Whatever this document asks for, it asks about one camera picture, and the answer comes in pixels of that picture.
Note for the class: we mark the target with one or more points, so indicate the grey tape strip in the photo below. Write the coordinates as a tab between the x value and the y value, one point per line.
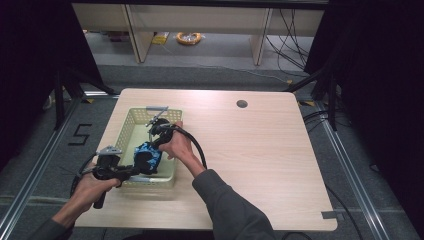
329	215

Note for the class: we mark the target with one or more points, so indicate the blue camouflage fingerless glove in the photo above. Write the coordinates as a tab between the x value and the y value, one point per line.
149	156

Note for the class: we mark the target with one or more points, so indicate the person's right hand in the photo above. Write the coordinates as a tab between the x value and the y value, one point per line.
181	146

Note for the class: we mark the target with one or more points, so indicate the pale green perforated plastic basket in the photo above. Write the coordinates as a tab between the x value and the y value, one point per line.
133	133

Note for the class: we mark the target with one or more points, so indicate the grey round table grommet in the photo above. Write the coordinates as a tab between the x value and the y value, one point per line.
242	103

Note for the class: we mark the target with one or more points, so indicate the yellow packet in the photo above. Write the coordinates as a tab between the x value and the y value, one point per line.
160	38

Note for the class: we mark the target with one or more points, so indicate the aluminium floor rail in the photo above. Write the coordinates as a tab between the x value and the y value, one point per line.
353	180
36	166

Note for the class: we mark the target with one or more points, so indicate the person's left hand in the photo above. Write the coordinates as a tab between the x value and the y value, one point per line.
88	191

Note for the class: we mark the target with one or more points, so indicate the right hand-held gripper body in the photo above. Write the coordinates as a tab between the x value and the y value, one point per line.
161	131

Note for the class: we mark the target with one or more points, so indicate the white shelf furniture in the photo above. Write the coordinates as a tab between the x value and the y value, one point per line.
200	20

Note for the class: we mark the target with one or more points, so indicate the black curtain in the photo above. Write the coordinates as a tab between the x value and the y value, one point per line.
30	50
383	83

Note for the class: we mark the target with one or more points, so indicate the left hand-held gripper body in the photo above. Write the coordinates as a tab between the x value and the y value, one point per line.
106	165

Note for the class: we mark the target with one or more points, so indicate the black metal stand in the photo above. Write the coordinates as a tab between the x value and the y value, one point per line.
60	100
331	100

